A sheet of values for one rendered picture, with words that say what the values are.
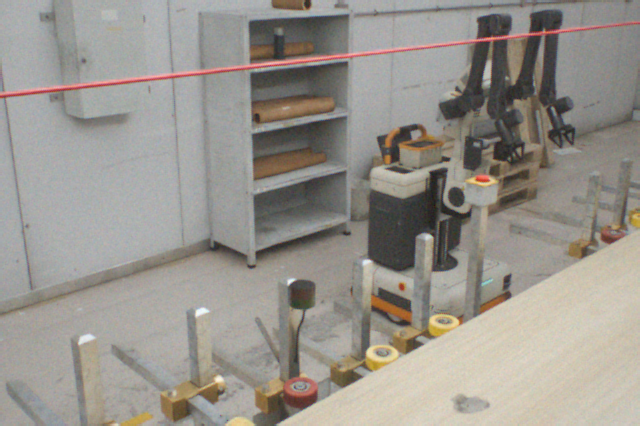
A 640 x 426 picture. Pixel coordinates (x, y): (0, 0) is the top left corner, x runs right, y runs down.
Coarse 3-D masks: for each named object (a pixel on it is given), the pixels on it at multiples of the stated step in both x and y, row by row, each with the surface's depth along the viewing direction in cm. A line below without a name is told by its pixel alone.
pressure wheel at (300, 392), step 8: (288, 384) 166; (296, 384) 167; (304, 384) 167; (312, 384) 166; (288, 392) 163; (296, 392) 163; (304, 392) 163; (312, 392) 163; (288, 400) 163; (296, 400) 162; (304, 400) 162; (312, 400) 164
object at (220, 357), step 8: (216, 352) 189; (224, 352) 189; (216, 360) 188; (224, 360) 185; (232, 360) 185; (224, 368) 186; (232, 368) 183; (240, 368) 181; (248, 368) 181; (240, 376) 181; (248, 376) 178; (256, 376) 178; (264, 376) 178; (248, 384) 179; (256, 384) 176; (280, 400) 170; (288, 408) 168; (296, 408) 166; (304, 408) 165
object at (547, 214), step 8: (544, 216) 308; (552, 216) 305; (560, 216) 302; (568, 216) 301; (568, 224) 300; (576, 224) 298; (600, 224) 292; (600, 232) 291; (624, 232) 283; (632, 232) 284
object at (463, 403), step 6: (456, 396) 161; (462, 396) 160; (468, 396) 161; (474, 396) 161; (456, 402) 160; (462, 402) 160; (468, 402) 159; (474, 402) 158; (480, 402) 159; (486, 402) 159; (456, 408) 157; (462, 408) 157; (468, 408) 157; (474, 408) 158; (480, 408) 157; (486, 408) 158
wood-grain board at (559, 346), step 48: (624, 240) 255; (528, 288) 217; (576, 288) 217; (624, 288) 218; (480, 336) 189; (528, 336) 189; (576, 336) 189; (624, 336) 189; (384, 384) 167; (432, 384) 167; (480, 384) 168; (528, 384) 168; (576, 384) 168; (624, 384) 168
